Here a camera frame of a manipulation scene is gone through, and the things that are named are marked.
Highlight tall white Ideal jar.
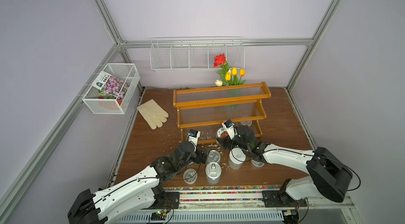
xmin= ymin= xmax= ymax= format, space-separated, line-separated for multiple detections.
xmin=228 ymin=148 xmax=246 ymax=170

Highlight tomato label seed jar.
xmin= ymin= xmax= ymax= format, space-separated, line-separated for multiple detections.
xmin=216 ymin=128 xmax=228 ymax=141

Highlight orange wooden glass shelf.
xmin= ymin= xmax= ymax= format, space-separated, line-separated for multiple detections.
xmin=173 ymin=82 xmax=271 ymax=144

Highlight clear tub shelf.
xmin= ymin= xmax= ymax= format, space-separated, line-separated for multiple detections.
xmin=240 ymin=120 xmax=253 ymax=127

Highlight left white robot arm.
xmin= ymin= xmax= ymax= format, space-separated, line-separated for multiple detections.
xmin=67 ymin=141 xmax=210 ymax=224

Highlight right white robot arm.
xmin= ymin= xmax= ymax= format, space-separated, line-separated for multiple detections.
xmin=217 ymin=120 xmax=357 ymax=203

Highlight purple flower seed packet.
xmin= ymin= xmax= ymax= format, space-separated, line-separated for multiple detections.
xmin=91 ymin=71 xmax=130 ymax=100

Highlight teal glass vase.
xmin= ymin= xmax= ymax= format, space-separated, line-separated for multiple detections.
xmin=229 ymin=104 xmax=241 ymax=113

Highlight cream work glove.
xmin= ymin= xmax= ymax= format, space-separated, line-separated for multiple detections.
xmin=137 ymin=99 xmax=169 ymax=130

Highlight artificial flower bouquet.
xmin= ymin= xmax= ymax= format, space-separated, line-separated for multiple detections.
xmin=214 ymin=53 xmax=246 ymax=87

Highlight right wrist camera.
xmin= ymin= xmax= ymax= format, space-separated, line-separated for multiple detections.
xmin=222 ymin=120 xmax=235 ymax=140

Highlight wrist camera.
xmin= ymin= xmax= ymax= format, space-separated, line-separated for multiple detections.
xmin=222 ymin=120 xmax=235 ymax=140
xmin=188 ymin=129 xmax=200 ymax=146

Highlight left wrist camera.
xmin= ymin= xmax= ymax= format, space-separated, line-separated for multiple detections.
xmin=188 ymin=129 xmax=200 ymax=146

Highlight metal base rail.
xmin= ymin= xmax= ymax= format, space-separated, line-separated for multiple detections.
xmin=117 ymin=185 xmax=363 ymax=224

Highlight long white wire basket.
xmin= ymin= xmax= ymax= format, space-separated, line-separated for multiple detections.
xmin=150 ymin=37 xmax=245 ymax=71

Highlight small white wire basket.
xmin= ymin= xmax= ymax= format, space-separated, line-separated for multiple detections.
xmin=82 ymin=63 xmax=140 ymax=114

